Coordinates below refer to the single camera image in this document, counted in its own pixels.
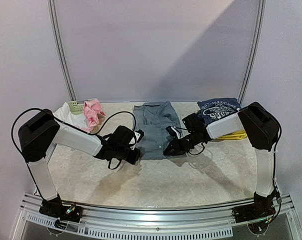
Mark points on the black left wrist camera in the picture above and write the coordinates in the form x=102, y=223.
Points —
x=123, y=137

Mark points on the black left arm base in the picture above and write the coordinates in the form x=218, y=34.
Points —
x=55, y=208

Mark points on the pink garment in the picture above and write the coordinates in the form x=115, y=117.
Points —
x=91, y=111

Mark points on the white garment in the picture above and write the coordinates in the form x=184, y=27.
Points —
x=64, y=113

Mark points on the aluminium frame post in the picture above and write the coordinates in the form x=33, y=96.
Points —
x=60, y=49
x=253, y=50

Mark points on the beige perforated laundry basket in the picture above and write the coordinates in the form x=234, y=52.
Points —
x=76, y=107

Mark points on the grey garment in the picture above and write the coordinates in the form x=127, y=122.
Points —
x=153, y=118

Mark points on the aluminium front rail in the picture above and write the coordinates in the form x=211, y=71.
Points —
x=115, y=223

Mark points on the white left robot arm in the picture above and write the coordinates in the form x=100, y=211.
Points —
x=40, y=136

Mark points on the left aluminium frame post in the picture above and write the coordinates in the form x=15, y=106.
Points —
x=60, y=49

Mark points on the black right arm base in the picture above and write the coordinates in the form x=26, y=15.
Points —
x=260, y=208

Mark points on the yellow folded t-shirt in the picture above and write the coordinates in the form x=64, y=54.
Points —
x=238, y=135

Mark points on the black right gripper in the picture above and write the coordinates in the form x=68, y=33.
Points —
x=180, y=144

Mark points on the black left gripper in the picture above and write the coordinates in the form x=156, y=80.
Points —
x=132, y=160

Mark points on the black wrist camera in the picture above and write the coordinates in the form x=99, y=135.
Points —
x=123, y=137
x=192, y=124

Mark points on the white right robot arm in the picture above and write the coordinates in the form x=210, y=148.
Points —
x=261, y=127

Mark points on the right aluminium frame post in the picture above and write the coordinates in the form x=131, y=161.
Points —
x=253, y=50

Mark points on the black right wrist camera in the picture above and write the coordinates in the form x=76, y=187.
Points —
x=192, y=124

